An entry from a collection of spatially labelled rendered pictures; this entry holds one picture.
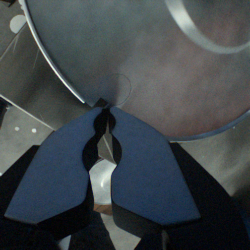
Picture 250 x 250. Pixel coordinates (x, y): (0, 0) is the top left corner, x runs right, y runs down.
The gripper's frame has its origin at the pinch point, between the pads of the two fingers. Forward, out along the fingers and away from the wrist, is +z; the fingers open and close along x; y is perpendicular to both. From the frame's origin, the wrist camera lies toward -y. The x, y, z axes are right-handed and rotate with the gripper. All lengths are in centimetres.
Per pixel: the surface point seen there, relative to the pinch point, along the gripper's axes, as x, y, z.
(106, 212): -7, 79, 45
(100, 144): -0.7, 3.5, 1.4
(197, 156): 62, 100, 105
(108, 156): -0.2, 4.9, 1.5
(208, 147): 71, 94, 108
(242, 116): 14.0, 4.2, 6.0
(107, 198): -5, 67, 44
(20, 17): -10.4, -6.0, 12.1
